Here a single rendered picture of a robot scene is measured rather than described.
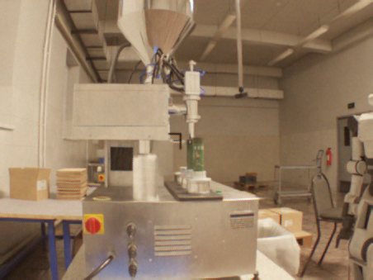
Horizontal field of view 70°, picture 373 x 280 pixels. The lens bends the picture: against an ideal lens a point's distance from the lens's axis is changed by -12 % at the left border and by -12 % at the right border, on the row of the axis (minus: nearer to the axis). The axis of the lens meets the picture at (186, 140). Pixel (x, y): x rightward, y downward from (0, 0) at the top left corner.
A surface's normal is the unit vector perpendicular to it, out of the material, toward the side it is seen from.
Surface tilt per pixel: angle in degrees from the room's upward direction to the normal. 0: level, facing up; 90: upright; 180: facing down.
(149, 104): 90
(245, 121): 90
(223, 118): 90
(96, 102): 90
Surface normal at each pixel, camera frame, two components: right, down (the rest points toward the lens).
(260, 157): 0.15, -0.04
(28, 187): -0.17, -0.04
